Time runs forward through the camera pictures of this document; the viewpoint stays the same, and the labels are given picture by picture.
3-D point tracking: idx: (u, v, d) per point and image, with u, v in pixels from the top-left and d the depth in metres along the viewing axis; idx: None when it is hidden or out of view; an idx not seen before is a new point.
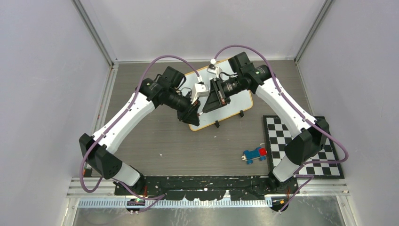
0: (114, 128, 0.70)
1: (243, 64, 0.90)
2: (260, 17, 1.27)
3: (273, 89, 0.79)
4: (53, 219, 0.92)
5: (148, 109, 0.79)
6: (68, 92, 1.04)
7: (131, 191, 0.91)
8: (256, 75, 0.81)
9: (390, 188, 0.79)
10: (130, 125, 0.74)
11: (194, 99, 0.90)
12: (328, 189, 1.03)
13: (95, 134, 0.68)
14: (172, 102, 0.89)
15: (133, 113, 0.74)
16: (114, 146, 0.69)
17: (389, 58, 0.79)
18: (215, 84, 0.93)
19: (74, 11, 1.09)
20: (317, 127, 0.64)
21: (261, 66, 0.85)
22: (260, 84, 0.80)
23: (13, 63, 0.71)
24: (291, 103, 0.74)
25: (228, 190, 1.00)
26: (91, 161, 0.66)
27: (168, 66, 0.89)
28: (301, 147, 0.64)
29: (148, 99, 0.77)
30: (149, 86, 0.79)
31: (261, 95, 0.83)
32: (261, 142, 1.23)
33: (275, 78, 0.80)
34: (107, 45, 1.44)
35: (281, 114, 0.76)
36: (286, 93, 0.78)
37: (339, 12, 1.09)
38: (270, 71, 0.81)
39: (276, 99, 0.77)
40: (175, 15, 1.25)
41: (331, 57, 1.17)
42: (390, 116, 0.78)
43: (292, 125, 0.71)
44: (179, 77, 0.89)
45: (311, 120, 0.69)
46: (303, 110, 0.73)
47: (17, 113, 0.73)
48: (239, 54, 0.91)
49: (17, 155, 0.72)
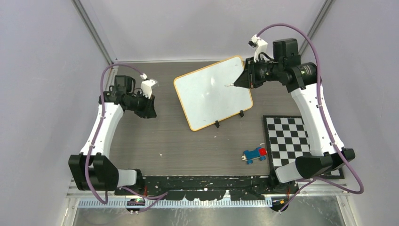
0: (99, 136, 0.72)
1: (288, 55, 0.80)
2: (260, 17, 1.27)
3: (312, 98, 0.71)
4: (53, 219, 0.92)
5: (119, 114, 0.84)
6: (67, 91, 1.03)
7: (133, 191, 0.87)
8: (300, 74, 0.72)
9: (391, 188, 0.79)
10: (111, 130, 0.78)
11: (149, 95, 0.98)
12: (328, 189, 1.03)
13: (82, 150, 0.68)
14: (135, 106, 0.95)
15: (109, 119, 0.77)
16: (106, 151, 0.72)
17: (389, 58, 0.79)
18: (250, 66, 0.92)
19: (74, 10, 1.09)
20: (341, 156, 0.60)
21: (309, 66, 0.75)
22: (301, 89, 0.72)
23: (13, 62, 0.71)
24: (326, 120, 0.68)
25: (228, 190, 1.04)
26: (92, 177, 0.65)
27: (116, 75, 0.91)
28: (316, 170, 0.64)
29: (115, 103, 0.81)
30: (110, 95, 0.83)
31: (295, 98, 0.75)
32: (261, 142, 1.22)
33: (319, 86, 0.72)
34: (107, 44, 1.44)
35: (309, 128, 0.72)
36: (325, 107, 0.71)
37: (339, 12, 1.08)
38: (316, 75, 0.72)
39: (312, 112, 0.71)
40: (175, 15, 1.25)
41: (331, 57, 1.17)
42: (391, 116, 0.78)
43: (317, 144, 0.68)
44: (129, 78, 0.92)
45: (338, 146, 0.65)
46: (335, 132, 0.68)
47: (17, 112, 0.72)
48: (289, 41, 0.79)
49: (17, 155, 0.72)
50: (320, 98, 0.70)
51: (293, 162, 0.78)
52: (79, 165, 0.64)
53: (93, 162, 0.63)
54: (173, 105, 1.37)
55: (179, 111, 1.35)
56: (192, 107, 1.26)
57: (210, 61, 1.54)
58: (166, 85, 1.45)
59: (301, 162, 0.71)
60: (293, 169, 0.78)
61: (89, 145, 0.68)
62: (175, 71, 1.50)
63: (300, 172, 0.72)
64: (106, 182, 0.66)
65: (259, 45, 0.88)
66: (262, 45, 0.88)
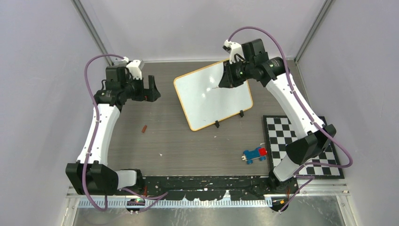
0: (96, 142, 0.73)
1: (257, 53, 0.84)
2: (260, 16, 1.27)
3: (285, 86, 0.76)
4: (52, 220, 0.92)
5: (116, 115, 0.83)
6: (67, 91, 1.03)
7: (133, 191, 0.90)
8: (269, 67, 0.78)
9: (390, 188, 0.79)
10: (108, 133, 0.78)
11: (140, 76, 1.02)
12: (328, 189, 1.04)
13: (79, 157, 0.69)
14: (131, 92, 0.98)
15: (104, 123, 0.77)
16: (103, 157, 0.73)
17: (389, 58, 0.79)
18: (227, 68, 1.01)
19: (74, 11, 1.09)
20: (324, 132, 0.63)
21: (275, 60, 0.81)
22: (274, 79, 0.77)
23: (12, 63, 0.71)
24: (302, 102, 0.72)
25: (228, 190, 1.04)
26: (90, 184, 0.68)
27: (107, 68, 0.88)
28: (306, 151, 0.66)
29: (111, 105, 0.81)
30: (106, 95, 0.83)
31: (270, 90, 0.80)
32: (261, 142, 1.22)
33: (288, 74, 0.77)
34: (107, 44, 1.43)
35: (288, 113, 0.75)
36: (298, 92, 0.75)
37: (339, 12, 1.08)
38: (284, 66, 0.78)
39: (287, 98, 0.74)
40: (175, 15, 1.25)
41: (331, 57, 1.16)
42: (390, 116, 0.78)
43: (299, 126, 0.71)
44: (122, 70, 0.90)
45: (319, 124, 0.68)
46: (312, 112, 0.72)
47: (17, 113, 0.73)
48: (255, 41, 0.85)
49: (17, 157, 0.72)
50: (291, 84, 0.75)
51: (288, 159, 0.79)
52: (76, 173, 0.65)
53: (91, 170, 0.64)
54: (173, 105, 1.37)
55: (179, 111, 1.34)
56: (191, 107, 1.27)
57: (210, 61, 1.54)
58: (166, 85, 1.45)
59: (290, 146, 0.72)
60: (288, 161, 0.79)
61: (86, 154, 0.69)
62: (175, 71, 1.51)
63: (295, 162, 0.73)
64: (104, 188, 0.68)
65: (232, 48, 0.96)
66: (235, 48, 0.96)
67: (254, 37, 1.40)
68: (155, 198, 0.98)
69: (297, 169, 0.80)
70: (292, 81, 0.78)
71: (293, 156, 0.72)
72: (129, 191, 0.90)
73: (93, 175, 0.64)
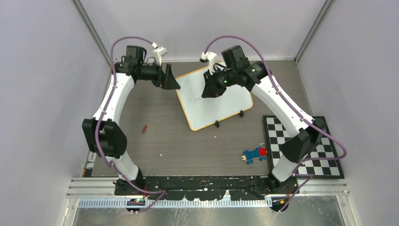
0: (110, 105, 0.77)
1: (238, 60, 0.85)
2: (260, 16, 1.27)
3: (270, 88, 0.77)
4: (53, 220, 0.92)
5: (131, 85, 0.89)
6: (67, 91, 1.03)
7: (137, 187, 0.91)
8: (252, 72, 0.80)
9: (389, 188, 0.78)
10: (122, 98, 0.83)
11: (159, 62, 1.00)
12: (328, 189, 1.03)
13: (95, 115, 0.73)
14: (146, 75, 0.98)
15: (120, 88, 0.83)
16: (115, 119, 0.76)
17: (389, 57, 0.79)
18: (209, 79, 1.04)
19: (74, 11, 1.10)
20: (315, 127, 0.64)
21: (257, 64, 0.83)
22: (258, 83, 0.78)
23: (13, 63, 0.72)
24: (288, 101, 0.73)
25: (228, 190, 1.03)
26: (102, 141, 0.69)
27: (127, 45, 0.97)
28: (301, 148, 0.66)
29: (128, 74, 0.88)
30: (123, 66, 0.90)
31: (257, 93, 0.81)
32: (261, 142, 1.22)
33: (271, 76, 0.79)
34: (107, 44, 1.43)
35: (278, 113, 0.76)
36: (283, 91, 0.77)
37: (339, 12, 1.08)
38: (266, 68, 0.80)
39: (274, 99, 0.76)
40: (175, 15, 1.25)
41: (331, 57, 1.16)
42: (390, 115, 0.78)
43: (291, 125, 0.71)
44: (140, 50, 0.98)
45: (308, 120, 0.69)
46: (300, 109, 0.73)
47: (16, 113, 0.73)
48: (235, 48, 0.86)
49: (16, 157, 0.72)
50: (276, 85, 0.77)
51: (285, 159, 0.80)
52: (91, 128, 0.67)
53: (105, 126, 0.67)
54: (173, 104, 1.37)
55: (179, 111, 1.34)
56: (191, 107, 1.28)
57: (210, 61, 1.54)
58: None
59: (285, 145, 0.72)
60: (285, 160, 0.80)
61: (101, 111, 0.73)
62: (175, 71, 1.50)
63: (291, 160, 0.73)
64: (115, 147, 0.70)
65: (210, 60, 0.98)
66: (213, 57, 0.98)
67: (255, 37, 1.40)
68: (156, 192, 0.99)
69: (295, 167, 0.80)
70: (276, 83, 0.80)
71: (289, 152, 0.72)
72: (131, 184, 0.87)
73: (107, 130, 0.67)
